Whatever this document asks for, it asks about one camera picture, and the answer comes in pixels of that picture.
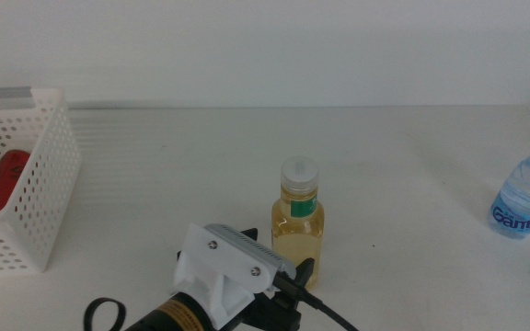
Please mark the clear water bottle blue label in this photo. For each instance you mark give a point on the clear water bottle blue label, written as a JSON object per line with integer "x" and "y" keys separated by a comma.
{"x": 522, "y": 197}

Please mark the red soda can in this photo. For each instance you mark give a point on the red soda can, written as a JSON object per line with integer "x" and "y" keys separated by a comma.
{"x": 3, "y": 184}

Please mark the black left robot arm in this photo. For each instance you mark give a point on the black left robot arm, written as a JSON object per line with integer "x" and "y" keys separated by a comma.
{"x": 173, "y": 317}

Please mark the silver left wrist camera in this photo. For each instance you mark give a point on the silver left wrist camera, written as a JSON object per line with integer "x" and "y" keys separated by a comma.
{"x": 251, "y": 250}

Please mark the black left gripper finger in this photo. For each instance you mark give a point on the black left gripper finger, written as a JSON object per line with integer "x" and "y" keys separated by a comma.
{"x": 307, "y": 271}
{"x": 251, "y": 233}

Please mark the white perforated plastic basket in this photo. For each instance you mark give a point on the white perforated plastic basket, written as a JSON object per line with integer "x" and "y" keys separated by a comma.
{"x": 39, "y": 197}

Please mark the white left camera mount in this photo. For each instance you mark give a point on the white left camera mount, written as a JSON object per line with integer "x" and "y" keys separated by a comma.
{"x": 214, "y": 271}

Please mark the yellow tea bottle white cap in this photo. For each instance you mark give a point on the yellow tea bottle white cap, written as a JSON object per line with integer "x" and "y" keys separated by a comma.
{"x": 298, "y": 216}

